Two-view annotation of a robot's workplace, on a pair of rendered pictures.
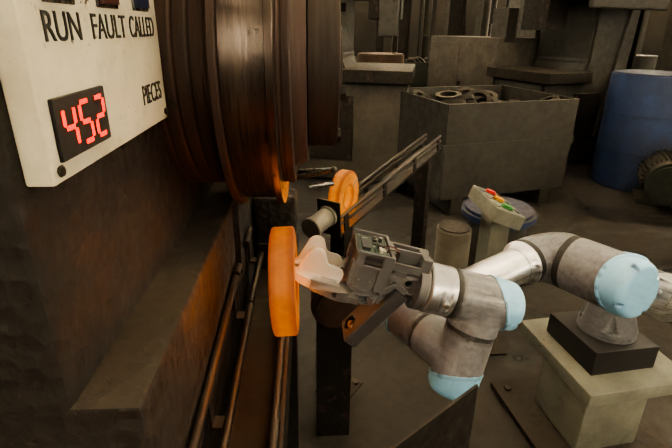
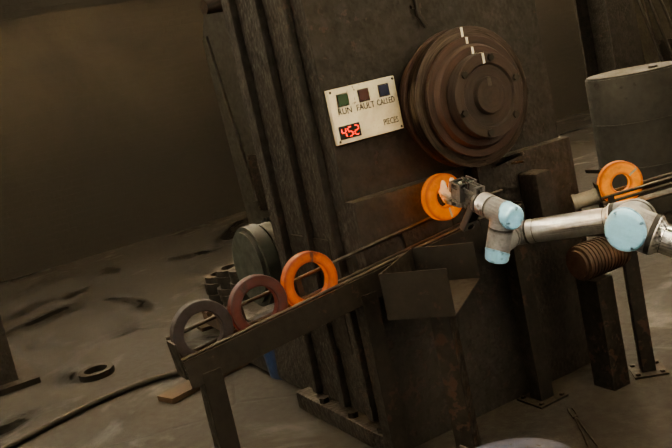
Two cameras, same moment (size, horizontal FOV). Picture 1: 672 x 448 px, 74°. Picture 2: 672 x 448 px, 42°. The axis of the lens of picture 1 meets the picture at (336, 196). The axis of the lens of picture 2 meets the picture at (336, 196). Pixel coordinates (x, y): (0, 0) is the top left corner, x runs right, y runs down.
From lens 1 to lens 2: 251 cm
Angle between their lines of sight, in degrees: 64
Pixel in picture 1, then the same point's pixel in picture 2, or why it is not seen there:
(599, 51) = not seen: outside the picture
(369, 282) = (456, 196)
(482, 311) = (490, 214)
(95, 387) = (352, 200)
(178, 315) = (385, 193)
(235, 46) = (411, 102)
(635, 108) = not seen: outside the picture
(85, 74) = (352, 120)
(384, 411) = (659, 390)
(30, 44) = (334, 117)
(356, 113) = not seen: outside the picture
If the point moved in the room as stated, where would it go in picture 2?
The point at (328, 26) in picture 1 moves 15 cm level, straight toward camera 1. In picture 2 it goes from (452, 87) to (413, 97)
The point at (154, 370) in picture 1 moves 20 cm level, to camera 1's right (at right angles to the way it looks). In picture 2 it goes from (364, 199) to (394, 203)
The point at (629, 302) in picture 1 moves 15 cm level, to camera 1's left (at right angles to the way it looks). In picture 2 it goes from (613, 237) to (575, 232)
